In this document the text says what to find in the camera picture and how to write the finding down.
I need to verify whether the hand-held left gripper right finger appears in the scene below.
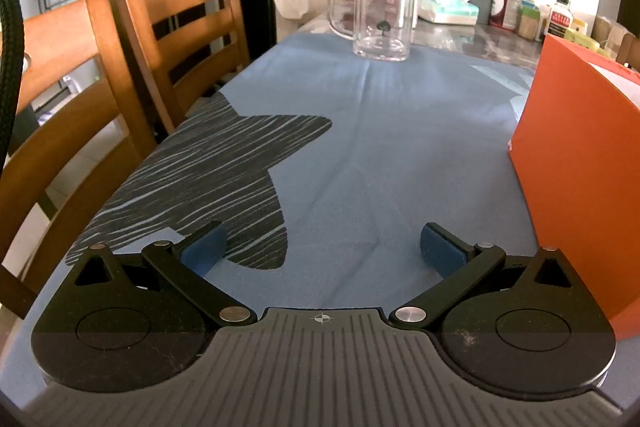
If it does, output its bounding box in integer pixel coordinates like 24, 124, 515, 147
389, 222, 584, 333

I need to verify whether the green-lidded jar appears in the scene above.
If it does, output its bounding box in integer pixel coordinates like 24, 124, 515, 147
517, 2, 544, 40

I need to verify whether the clear glass mug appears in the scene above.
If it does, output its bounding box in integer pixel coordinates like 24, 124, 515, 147
327, 0, 419, 63

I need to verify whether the black braided cable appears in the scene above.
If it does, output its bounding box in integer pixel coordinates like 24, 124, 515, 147
0, 0, 26, 168

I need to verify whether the orange cardboard box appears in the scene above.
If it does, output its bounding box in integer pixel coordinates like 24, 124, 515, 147
507, 33, 640, 341

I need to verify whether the red jar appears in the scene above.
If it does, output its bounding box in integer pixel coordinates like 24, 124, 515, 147
489, 0, 524, 32

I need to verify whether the blue star-print tablecloth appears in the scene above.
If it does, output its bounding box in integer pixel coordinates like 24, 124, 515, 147
20, 29, 640, 408

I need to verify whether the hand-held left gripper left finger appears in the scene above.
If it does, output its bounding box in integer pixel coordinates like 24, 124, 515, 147
67, 221, 259, 329

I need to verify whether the wooden dining chair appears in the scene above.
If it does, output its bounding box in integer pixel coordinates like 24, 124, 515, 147
116, 0, 251, 144
0, 0, 159, 321
617, 32, 640, 74

